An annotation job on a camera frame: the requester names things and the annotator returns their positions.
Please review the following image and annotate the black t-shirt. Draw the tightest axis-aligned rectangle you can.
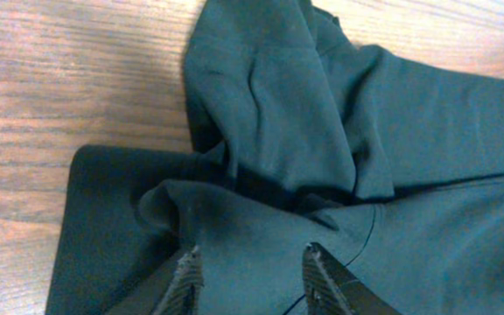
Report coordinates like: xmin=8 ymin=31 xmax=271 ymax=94
xmin=46 ymin=1 xmax=504 ymax=314

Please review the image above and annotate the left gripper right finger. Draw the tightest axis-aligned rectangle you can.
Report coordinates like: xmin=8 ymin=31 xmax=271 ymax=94
xmin=302 ymin=242 xmax=400 ymax=315

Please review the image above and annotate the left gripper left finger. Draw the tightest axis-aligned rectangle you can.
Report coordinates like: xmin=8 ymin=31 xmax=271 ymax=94
xmin=151 ymin=246 xmax=204 ymax=315

